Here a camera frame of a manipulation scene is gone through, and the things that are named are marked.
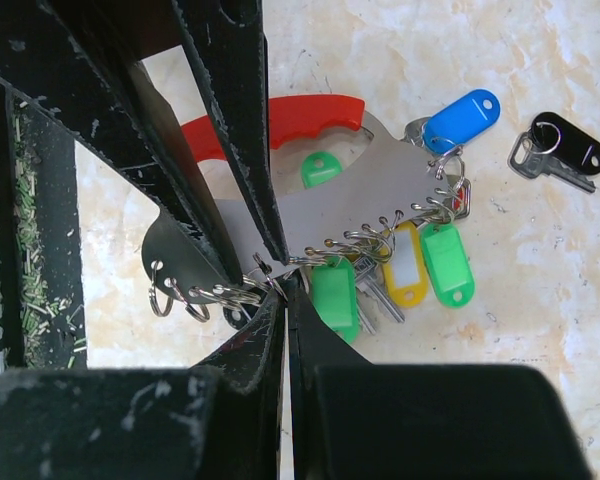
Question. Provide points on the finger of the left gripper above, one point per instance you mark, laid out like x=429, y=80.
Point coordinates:
x=68, y=60
x=226, y=48

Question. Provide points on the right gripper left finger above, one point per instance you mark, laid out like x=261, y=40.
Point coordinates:
x=219, y=419

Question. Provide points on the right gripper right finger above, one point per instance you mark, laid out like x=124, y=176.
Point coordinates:
x=354, y=419

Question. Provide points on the black key tag on organizer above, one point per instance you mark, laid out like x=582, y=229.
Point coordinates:
x=238, y=319

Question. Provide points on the green key tag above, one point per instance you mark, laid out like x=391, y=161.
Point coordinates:
x=447, y=264
x=333, y=294

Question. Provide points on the yellow key tag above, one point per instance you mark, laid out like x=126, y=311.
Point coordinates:
x=405, y=275

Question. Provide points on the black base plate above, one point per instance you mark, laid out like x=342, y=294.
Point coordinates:
x=42, y=319

